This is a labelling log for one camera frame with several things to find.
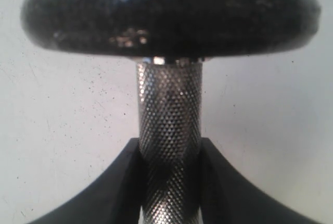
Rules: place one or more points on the black right weight plate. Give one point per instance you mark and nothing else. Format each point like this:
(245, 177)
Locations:
(170, 28)

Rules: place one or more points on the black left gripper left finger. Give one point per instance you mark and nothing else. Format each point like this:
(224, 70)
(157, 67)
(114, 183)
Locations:
(114, 197)

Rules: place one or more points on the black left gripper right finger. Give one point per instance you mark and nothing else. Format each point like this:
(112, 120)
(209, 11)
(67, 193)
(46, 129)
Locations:
(228, 197)

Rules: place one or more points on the chrome dumbbell bar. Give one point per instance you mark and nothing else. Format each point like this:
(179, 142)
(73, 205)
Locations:
(169, 103)

